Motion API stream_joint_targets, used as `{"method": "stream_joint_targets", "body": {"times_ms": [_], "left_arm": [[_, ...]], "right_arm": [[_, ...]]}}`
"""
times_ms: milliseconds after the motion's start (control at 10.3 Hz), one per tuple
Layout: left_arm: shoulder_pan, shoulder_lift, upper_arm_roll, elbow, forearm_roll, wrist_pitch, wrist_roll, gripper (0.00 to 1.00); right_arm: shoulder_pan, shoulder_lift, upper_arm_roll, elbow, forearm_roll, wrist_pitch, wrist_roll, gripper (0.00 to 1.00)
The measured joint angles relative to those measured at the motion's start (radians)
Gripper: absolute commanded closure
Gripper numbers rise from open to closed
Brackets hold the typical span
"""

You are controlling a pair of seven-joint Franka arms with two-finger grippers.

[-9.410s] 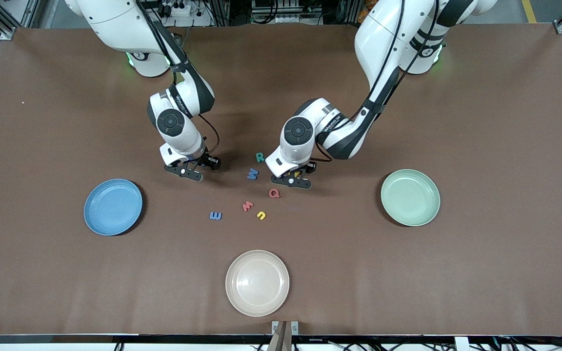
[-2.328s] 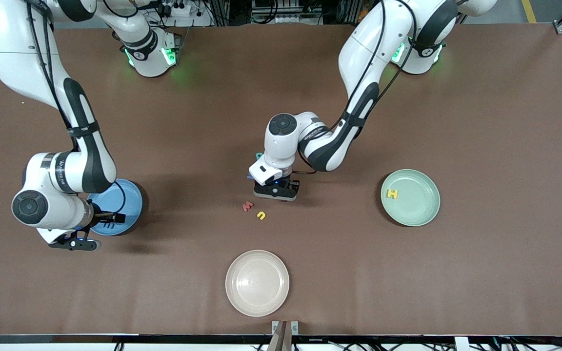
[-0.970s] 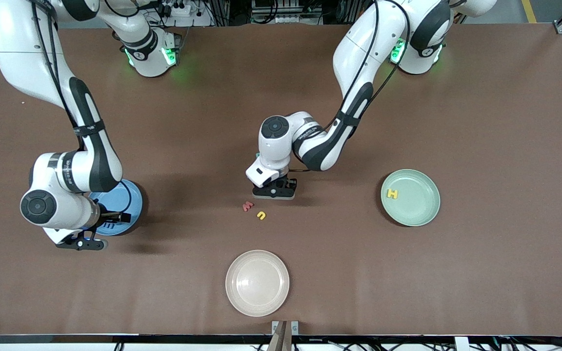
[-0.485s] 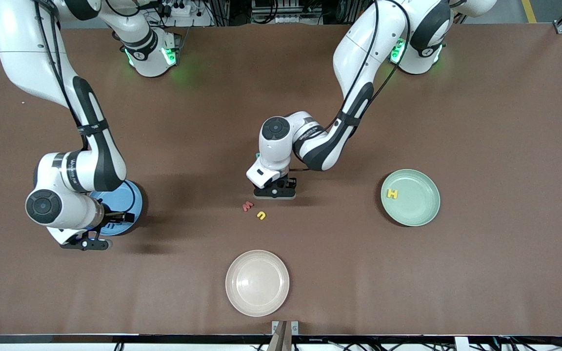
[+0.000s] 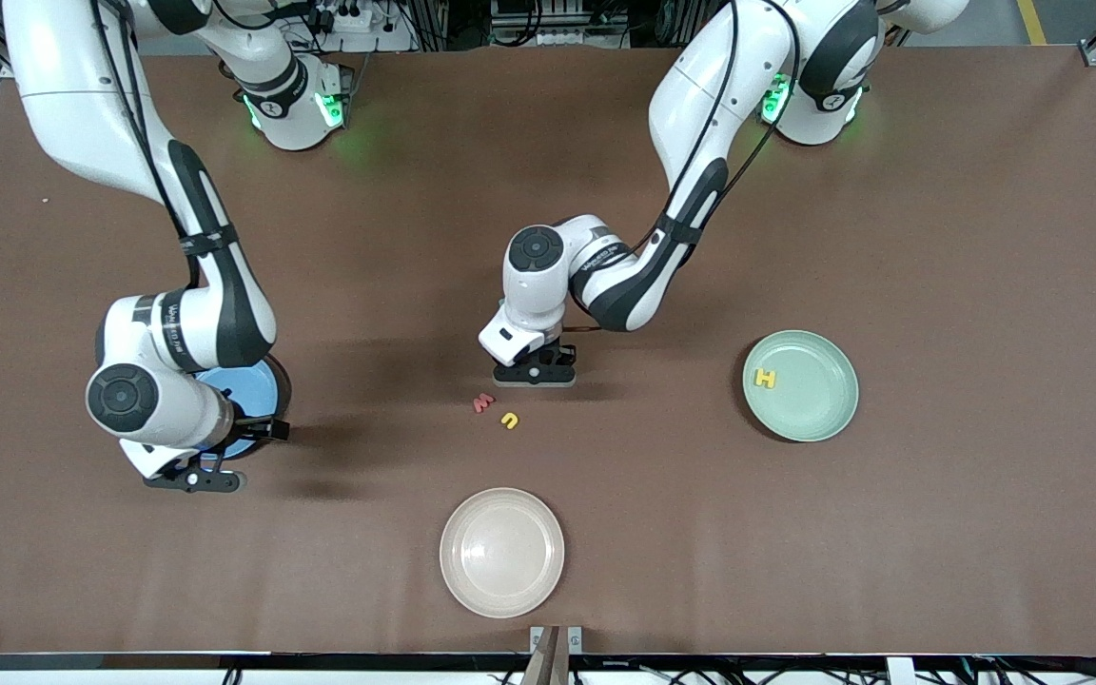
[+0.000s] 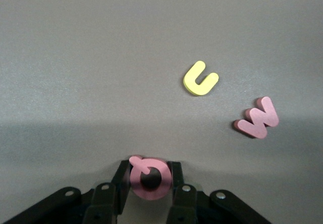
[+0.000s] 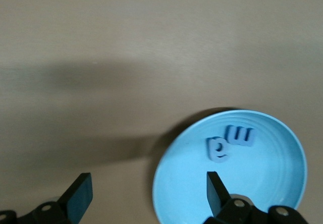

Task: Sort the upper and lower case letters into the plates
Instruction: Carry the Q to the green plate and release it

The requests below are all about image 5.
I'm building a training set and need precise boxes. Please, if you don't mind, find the blue plate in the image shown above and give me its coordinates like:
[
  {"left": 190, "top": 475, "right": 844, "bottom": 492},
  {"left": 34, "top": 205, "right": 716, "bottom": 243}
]
[{"left": 194, "top": 356, "right": 292, "bottom": 460}]

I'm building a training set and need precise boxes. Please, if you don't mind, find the beige plate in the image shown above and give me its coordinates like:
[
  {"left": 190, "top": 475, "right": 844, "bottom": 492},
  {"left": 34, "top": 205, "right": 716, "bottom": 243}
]
[{"left": 439, "top": 487, "right": 566, "bottom": 619}]

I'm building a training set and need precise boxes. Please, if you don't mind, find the green plate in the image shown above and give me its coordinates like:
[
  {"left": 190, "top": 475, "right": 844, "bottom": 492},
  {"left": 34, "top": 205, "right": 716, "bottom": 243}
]
[{"left": 741, "top": 329, "right": 860, "bottom": 443}]

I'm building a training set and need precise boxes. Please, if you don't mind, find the white power strip with plugs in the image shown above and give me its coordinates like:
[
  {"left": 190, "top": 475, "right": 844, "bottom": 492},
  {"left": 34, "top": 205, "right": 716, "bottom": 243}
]
[{"left": 305, "top": 0, "right": 397, "bottom": 34}]

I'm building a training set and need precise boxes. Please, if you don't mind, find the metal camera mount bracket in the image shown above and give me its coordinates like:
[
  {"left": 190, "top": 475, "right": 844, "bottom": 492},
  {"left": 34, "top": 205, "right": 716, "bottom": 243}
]
[{"left": 521, "top": 625, "right": 584, "bottom": 685}]

